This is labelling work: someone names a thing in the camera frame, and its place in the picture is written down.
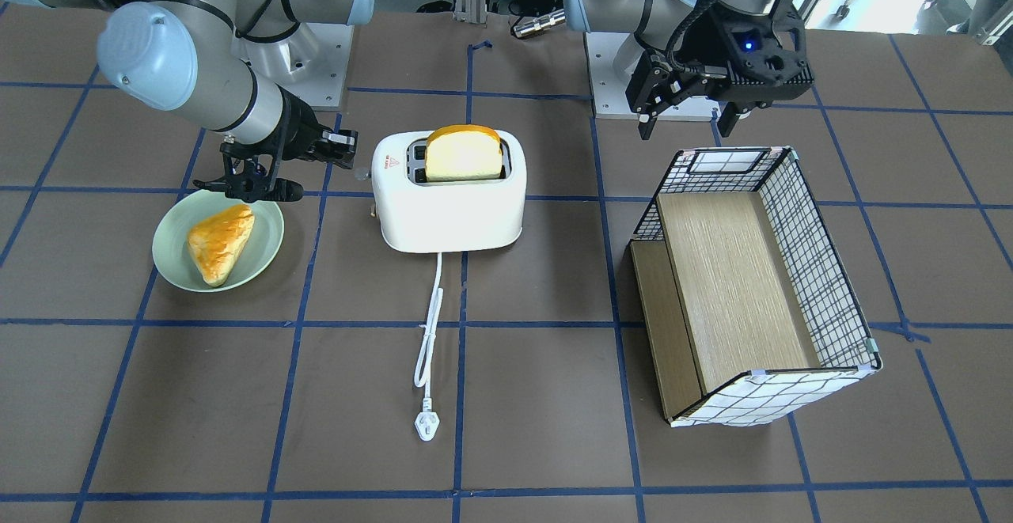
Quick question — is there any light green plate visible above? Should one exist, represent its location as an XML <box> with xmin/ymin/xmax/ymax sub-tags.
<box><xmin>152</xmin><ymin>190</ymin><xmax>285</xmax><ymax>292</ymax></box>

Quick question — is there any checkered basket with wooden shelf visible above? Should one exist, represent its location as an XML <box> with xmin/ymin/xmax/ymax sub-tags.
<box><xmin>629</xmin><ymin>146</ymin><xmax>883</xmax><ymax>428</ymax></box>

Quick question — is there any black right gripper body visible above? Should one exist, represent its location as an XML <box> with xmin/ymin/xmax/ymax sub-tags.
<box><xmin>220</xmin><ymin>93</ymin><xmax>333</xmax><ymax>203</ymax></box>

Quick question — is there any silver metal cylinder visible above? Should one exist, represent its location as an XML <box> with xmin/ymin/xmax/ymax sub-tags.
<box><xmin>510</xmin><ymin>9</ymin><xmax>567</xmax><ymax>40</ymax></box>

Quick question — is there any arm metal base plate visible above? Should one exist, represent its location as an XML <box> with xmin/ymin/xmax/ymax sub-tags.
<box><xmin>585</xmin><ymin>32</ymin><xmax>720</xmax><ymax>122</ymax></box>
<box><xmin>247</xmin><ymin>23</ymin><xmax>357</xmax><ymax>111</ymax></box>

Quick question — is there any triangular golden pastry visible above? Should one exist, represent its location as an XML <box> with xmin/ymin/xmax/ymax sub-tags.
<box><xmin>187</xmin><ymin>203</ymin><xmax>256</xmax><ymax>286</ymax></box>

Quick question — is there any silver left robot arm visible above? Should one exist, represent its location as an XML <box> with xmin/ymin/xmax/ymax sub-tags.
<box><xmin>563</xmin><ymin>0</ymin><xmax>814</xmax><ymax>140</ymax></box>

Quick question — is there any white power cord with plug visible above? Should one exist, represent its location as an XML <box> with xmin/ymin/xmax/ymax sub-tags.
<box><xmin>412</xmin><ymin>252</ymin><xmax>444</xmax><ymax>442</ymax></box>

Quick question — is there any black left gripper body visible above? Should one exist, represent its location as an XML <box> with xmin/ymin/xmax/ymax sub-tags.
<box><xmin>625</xmin><ymin>0</ymin><xmax>815</xmax><ymax>116</ymax></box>

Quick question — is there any white toaster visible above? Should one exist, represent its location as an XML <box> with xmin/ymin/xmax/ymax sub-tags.
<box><xmin>370</xmin><ymin>130</ymin><xmax>527</xmax><ymax>253</ymax></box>

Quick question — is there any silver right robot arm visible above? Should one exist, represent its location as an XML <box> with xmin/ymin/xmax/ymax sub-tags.
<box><xmin>4</xmin><ymin>0</ymin><xmax>375</xmax><ymax>203</ymax></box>

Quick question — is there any yellow bread slice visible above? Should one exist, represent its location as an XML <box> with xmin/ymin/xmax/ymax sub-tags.
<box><xmin>426</xmin><ymin>125</ymin><xmax>503</xmax><ymax>183</ymax></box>

